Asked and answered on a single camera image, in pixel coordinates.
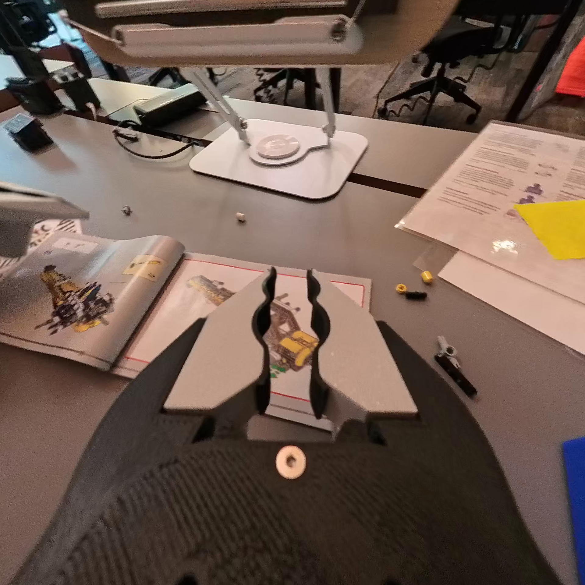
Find yellow paper sheet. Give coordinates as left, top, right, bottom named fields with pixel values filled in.
left=514, top=200, right=585, bottom=261

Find black monitor stand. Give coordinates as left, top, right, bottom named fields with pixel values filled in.
left=0, top=0, right=102, bottom=116

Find small black box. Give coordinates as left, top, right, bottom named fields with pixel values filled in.
left=3, top=113, right=54, bottom=152

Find printed newspaper sheets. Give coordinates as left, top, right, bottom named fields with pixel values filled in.
left=0, top=221, right=372, bottom=431

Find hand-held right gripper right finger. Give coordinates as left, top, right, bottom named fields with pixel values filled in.
left=306, top=270, right=419, bottom=430

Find black lego axle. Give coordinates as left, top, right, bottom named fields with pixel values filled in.
left=434, top=354, right=478, bottom=397

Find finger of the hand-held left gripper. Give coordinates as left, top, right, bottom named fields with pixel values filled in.
left=0, top=180, right=90, bottom=257

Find blue sheet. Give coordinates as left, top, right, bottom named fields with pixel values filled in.
left=562, top=436, right=585, bottom=585

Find white paper sheet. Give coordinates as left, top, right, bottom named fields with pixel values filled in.
left=438, top=250, right=585, bottom=356

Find black table leg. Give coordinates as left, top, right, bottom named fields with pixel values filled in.
left=506, top=0, right=583, bottom=122

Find black power adapter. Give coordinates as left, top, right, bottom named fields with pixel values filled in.
left=133, top=83, right=207, bottom=129

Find black office chair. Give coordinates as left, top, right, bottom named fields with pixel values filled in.
left=378, top=11, right=505, bottom=125

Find laminated instruction sheet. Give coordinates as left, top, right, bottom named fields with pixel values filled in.
left=395, top=121, right=585, bottom=303

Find orange cloth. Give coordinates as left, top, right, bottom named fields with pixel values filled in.
left=555, top=37, right=585, bottom=99

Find black cable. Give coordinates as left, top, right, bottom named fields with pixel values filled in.
left=112, top=120, right=204, bottom=160

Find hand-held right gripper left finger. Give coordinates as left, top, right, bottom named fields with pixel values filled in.
left=164, top=267, right=278, bottom=417

